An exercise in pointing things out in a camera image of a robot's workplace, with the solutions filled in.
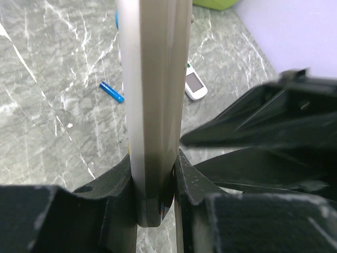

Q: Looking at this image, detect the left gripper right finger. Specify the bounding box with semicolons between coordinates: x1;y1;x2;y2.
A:
174;152;336;252

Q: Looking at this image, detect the green plastic basket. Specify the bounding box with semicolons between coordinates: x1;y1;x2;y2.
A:
192;0;238;11

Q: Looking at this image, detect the blue battery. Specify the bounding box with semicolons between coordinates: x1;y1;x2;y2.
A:
99;82;124;104

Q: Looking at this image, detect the beige white remote control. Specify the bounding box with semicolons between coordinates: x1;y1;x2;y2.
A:
117;1;192;227

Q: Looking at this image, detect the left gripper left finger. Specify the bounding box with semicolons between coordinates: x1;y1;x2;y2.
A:
1;156;137;252

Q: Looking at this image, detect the white remote with display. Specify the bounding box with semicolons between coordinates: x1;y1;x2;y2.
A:
185;63;208;101

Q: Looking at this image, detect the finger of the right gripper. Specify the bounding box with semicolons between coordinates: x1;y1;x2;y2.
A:
195;148;336;200
181;70;336;148

